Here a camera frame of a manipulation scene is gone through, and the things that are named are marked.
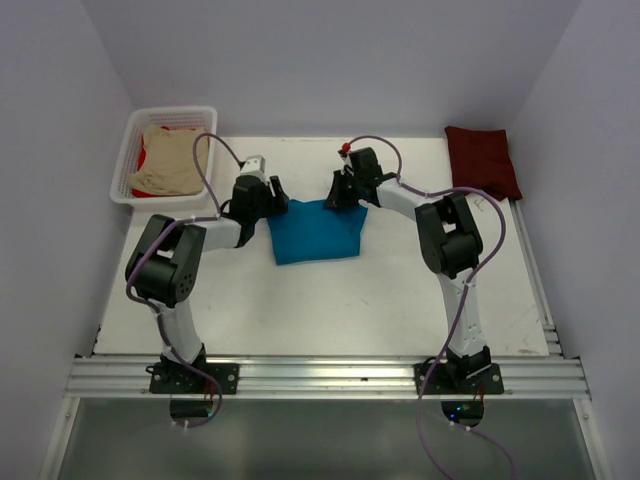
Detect blue t shirt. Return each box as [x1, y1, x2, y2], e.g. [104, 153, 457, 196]
[267, 200, 368, 266]

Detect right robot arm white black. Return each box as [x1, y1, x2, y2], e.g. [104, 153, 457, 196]
[324, 143, 492, 394]

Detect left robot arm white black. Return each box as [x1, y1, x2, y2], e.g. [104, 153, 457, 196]
[125, 175, 289, 395]

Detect beige t shirt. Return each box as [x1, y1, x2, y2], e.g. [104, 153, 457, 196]
[142, 124, 206, 197]

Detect folded dark red t shirt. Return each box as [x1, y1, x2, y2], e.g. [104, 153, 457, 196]
[444, 126, 523, 201]

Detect red t shirt in basket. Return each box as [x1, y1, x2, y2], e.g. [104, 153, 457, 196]
[127, 135, 164, 198]

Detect white plastic basket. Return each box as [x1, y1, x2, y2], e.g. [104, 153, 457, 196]
[110, 106, 218, 213]

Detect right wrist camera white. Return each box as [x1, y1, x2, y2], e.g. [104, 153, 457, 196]
[338, 142, 351, 163]

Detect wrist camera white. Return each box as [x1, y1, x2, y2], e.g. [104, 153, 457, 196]
[338, 142, 351, 163]
[239, 155, 268, 183]

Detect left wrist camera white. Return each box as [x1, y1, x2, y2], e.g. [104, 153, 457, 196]
[239, 155, 268, 183]

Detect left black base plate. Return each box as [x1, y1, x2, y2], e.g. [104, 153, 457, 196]
[145, 361, 239, 395]

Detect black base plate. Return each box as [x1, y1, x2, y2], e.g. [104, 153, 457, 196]
[145, 361, 239, 395]
[424, 363, 505, 396]

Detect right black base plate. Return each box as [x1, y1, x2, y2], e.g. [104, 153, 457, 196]
[424, 363, 505, 396]

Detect aluminium mounting rail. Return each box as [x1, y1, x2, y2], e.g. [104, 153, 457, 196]
[64, 355, 590, 400]

